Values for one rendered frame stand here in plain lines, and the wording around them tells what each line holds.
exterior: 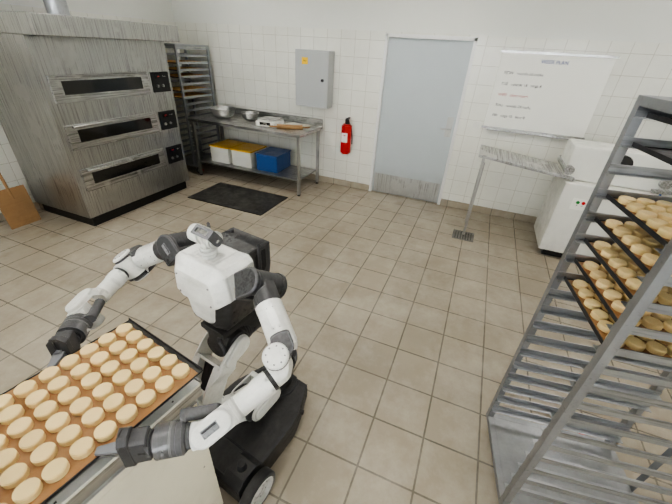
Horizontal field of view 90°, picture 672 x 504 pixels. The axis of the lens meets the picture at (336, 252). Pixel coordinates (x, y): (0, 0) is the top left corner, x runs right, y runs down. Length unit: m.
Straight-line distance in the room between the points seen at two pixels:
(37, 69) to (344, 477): 4.08
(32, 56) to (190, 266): 3.28
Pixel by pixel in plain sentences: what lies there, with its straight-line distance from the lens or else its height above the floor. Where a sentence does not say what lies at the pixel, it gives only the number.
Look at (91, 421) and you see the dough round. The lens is 1.19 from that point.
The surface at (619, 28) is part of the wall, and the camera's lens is 4.96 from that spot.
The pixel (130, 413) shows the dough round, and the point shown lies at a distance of 1.16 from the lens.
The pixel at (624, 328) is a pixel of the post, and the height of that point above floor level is 1.26.
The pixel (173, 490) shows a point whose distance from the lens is 1.56.
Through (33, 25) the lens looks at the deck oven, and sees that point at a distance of 4.09.
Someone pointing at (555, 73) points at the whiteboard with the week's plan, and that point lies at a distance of 4.86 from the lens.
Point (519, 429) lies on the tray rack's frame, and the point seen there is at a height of 0.15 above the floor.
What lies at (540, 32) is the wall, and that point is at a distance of 4.85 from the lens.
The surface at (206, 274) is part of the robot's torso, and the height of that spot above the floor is 1.22.
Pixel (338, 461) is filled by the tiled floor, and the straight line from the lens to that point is 2.12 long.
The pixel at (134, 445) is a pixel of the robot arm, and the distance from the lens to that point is 1.07.
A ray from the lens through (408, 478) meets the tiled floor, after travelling 2.14.
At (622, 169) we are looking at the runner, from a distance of 1.54.
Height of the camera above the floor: 1.90
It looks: 31 degrees down
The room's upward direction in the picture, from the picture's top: 4 degrees clockwise
